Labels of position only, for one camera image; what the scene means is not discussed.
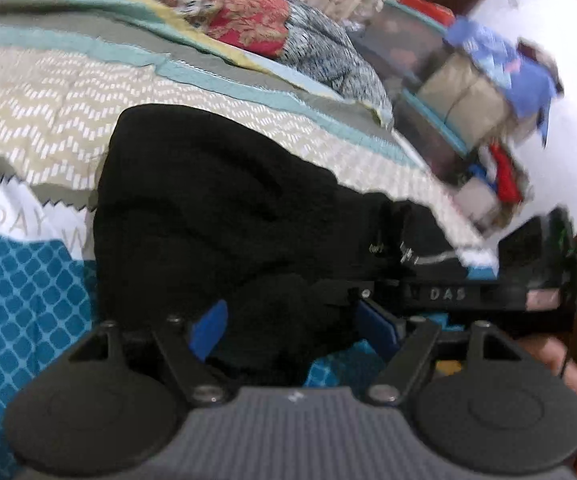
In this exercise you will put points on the grey patterned pillow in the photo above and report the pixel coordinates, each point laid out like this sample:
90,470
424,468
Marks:
333,60

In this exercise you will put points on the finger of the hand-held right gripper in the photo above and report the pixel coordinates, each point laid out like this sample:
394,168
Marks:
358,294

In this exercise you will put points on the black pants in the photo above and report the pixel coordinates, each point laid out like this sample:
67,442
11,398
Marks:
208,210

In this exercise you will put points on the striped chevron blanket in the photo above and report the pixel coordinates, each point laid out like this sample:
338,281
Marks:
93,90

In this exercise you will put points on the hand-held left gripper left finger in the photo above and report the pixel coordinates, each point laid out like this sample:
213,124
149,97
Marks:
209,327

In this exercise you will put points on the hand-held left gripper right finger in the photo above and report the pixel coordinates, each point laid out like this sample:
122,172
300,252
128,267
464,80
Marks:
378,325

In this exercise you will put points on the white printed cloth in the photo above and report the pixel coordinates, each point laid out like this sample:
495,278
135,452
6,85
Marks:
18,215

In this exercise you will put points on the shelf rack with clothes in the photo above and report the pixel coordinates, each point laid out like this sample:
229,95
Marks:
433,85

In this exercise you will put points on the person's right hand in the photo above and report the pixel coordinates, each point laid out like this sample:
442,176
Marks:
543,355

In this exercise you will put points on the teal lattice-print cloth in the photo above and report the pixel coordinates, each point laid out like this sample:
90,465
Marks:
13,320

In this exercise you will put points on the red floral pillow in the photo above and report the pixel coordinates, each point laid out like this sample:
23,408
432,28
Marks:
228,5

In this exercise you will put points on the blue cloth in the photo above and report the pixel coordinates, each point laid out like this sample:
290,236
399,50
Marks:
518,70

